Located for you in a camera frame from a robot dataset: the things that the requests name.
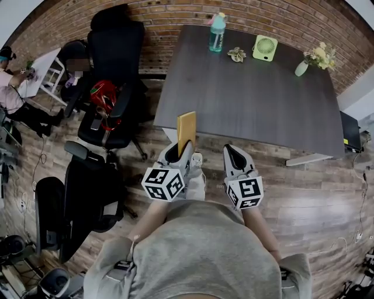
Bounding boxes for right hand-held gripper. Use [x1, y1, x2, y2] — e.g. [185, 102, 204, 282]
[223, 144, 264, 211]

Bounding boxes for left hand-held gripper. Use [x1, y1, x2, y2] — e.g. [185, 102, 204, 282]
[141, 140, 203, 203]

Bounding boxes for person's left forearm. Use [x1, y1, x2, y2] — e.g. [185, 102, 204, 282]
[127, 198, 172, 244]

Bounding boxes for person's right forearm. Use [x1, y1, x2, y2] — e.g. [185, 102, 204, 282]
[240, 207, 283, 261]

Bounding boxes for person's white shoe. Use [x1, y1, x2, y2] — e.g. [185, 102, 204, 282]
[189, 152, 204, 176]

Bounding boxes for person's grey trouser leg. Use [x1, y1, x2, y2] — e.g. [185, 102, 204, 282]
[183, 171, 207, 202]

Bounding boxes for dark wooden table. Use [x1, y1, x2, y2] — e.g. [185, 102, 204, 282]
[153, 24, 347, 160]

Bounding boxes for red helmet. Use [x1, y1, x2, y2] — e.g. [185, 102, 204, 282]
[89, 79, 124, 133]

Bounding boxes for person's grey shirt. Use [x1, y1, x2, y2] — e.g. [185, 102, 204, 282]
[82, 199, 314, 299]

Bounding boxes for small potted succulent plant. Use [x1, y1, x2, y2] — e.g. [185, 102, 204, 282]
[227, 46, 247, 63]

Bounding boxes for green desk fan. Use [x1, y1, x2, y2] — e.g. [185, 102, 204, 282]
[251, 34, 279, 62]

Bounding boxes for black high-back office chair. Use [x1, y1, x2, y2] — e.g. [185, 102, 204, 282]
[63, 4, 150, 161]

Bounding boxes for teal water bottle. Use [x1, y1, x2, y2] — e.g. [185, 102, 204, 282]
[207, 12, 228, 54]

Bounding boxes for white vase with yellow flowers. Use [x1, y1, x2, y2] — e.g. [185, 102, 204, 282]
[294, 41, 337, 78]

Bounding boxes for white desk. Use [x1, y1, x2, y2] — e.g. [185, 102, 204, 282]
[16, 47, 71, 107]

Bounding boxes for grey round device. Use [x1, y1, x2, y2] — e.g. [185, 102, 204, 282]
[38, 267, 85, 299]

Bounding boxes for black round device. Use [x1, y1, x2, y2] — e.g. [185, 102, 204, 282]
[0, 234, 27, 258]

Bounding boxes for white floor cable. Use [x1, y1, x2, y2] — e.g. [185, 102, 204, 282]
[306, 151, 369, 255]

